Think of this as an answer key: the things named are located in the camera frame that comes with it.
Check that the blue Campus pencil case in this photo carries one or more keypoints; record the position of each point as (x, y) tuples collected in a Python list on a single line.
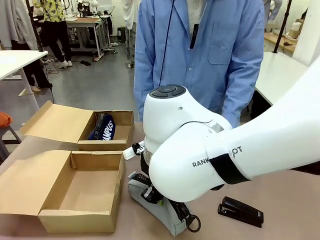
[(106, 128)]

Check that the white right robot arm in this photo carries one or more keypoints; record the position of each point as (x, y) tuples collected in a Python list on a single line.
[(250, 150)]

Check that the person in black trousers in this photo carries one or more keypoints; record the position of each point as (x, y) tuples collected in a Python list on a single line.
[(32, 72)]

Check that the cardboard box with grey case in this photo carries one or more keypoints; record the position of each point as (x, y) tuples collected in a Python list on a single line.
[(82, 190)]

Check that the cardboard box with blue case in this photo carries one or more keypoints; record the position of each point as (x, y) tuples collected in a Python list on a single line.
[(57, 122)]

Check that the white table with rounded corner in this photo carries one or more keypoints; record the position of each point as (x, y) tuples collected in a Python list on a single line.
[(277, 72)]

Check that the orange cloth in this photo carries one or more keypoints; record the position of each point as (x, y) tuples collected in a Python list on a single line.
[(4, 119)]

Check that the black stool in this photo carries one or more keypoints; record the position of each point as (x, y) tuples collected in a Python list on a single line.
[(121, 33)]

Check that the black clip-on microphone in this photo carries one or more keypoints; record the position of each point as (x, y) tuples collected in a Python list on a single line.
[(193, 36)]

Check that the person in yellow patterned shirt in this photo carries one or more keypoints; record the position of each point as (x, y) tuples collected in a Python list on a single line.
[(56, 27)]

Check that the grey Campus pencil case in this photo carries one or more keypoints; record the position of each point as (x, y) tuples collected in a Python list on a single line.
[(155, 217)]

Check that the hanging grey garment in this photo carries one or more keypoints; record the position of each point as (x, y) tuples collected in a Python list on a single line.
[(15, 20)]

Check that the wooden table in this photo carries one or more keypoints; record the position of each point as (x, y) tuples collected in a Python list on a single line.
[(277, 40)]

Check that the white table with angled legs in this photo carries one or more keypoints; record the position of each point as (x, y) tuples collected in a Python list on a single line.
[(17, 60)]

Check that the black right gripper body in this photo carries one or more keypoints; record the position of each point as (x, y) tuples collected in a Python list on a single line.
[(143, 163)]

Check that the black stapler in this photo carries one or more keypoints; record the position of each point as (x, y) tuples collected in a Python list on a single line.
[(241, 212)]

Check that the white workbench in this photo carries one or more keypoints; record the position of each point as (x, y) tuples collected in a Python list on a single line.
[(87, 25)]

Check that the person in blue shirt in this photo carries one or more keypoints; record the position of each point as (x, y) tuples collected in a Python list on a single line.
[(212, 62)]

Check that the grey chair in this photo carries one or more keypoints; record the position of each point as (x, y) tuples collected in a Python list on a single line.
[(10, 136)]

